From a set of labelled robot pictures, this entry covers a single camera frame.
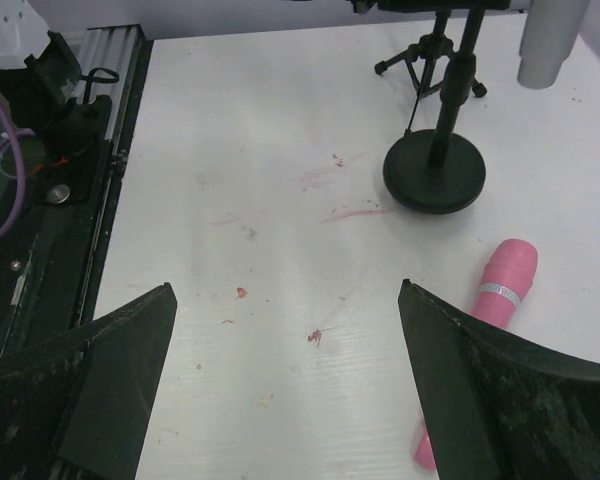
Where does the black tripod microphone stand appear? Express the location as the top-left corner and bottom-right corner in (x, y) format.
(373, 9), (487, 136)

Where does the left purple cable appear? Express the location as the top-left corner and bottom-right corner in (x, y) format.
(0, 69), (36, 249)

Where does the pink microphone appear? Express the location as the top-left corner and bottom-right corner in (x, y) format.
(408, 239), (538, 471)

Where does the aluminium frame rail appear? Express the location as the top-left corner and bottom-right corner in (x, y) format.
(75, 25), (144, 144)

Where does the black round-base stand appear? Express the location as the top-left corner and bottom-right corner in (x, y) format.
(378, 1), (510, 215)

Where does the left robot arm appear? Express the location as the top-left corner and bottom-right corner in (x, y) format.
(0, 1), (112, 205)

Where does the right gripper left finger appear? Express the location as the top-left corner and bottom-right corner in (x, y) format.
(0, 283), (177, 479)

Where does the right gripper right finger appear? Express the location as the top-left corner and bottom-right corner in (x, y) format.
(398, 280), (600, 479)

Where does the silver microphone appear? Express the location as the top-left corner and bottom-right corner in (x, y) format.
(517, 0), (590, 90)

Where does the black mounting rail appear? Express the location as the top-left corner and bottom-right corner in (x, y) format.
(0, 34), (153, 357)

